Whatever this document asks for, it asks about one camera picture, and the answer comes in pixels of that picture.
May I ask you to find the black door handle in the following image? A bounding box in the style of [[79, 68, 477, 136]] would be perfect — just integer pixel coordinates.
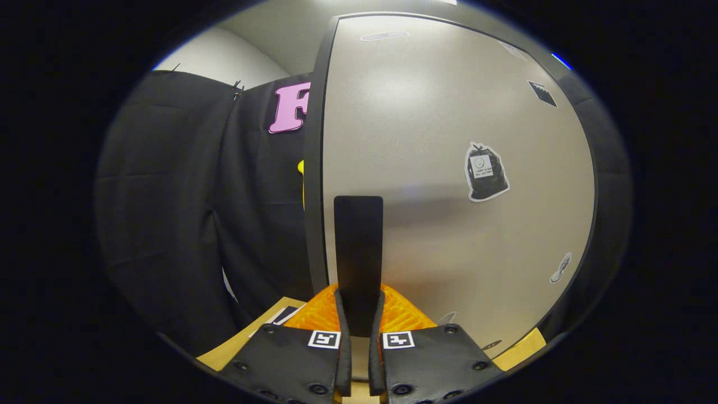
[[334, 195, 384, 338]]

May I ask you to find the black backdrop cloth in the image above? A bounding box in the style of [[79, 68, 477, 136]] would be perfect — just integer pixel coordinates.
[[94, 56, 634, 360]]

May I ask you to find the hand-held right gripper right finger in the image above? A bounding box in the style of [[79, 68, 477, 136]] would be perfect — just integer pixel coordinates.
[[367, 283, 505, 404]]

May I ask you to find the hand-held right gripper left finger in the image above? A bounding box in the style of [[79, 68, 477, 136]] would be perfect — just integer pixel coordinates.
[[222, 283, 353, 404]]

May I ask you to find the grey cabinet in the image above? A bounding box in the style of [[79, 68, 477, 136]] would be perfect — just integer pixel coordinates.
[[302, 11, 602, 360]]

